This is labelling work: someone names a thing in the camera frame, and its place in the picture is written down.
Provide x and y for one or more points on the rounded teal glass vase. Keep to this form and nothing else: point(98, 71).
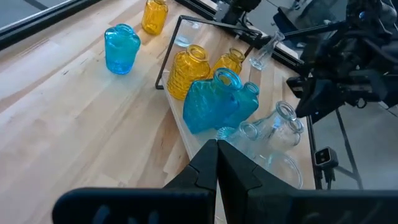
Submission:
point(121, 49)

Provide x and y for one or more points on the wide teal glass vase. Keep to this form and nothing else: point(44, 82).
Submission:
point(208, 109)

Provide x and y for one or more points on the small clear glass vase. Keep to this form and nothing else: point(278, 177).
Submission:
point(186, 39)

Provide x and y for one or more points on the small teal glass vase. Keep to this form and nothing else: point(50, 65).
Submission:
point(248, 104)

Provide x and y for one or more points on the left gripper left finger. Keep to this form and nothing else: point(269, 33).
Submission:
point(155, 205)

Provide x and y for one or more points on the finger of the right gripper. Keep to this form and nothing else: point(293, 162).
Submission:
point(323, 99)
point(379, 88)

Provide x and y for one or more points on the cylindrical amber glass vase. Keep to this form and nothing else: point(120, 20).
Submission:
point(154, 17)

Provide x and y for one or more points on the ribbed clear glass vase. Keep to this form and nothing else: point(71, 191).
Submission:
point(225, 133)

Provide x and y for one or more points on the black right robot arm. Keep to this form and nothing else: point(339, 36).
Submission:
point(373, 18)

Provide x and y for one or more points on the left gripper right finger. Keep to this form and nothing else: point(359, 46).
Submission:
point(295, 208)

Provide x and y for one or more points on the large ribbed amber glass jar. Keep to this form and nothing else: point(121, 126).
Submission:
point(186, 74)

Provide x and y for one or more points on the narrow-neck amber glass vase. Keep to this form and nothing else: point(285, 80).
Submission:
point(228, 63)

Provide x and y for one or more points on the small black camera box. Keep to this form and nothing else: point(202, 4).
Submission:
point(325, 157)

